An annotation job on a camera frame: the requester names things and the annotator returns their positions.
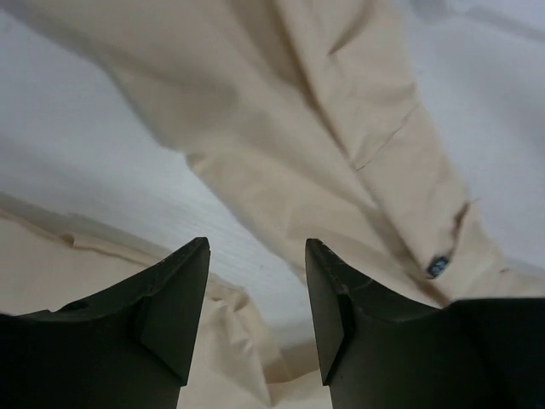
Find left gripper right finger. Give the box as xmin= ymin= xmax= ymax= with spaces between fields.
xmin=306 ymin=239 xmax=544 ymax=408

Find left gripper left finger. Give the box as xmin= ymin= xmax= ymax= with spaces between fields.
xmin=1 ymin=237 xmax=210 ymax=408

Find beige trousers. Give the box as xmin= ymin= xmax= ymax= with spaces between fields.
xmin=0 ymin=0 xmax=545 ymax=409

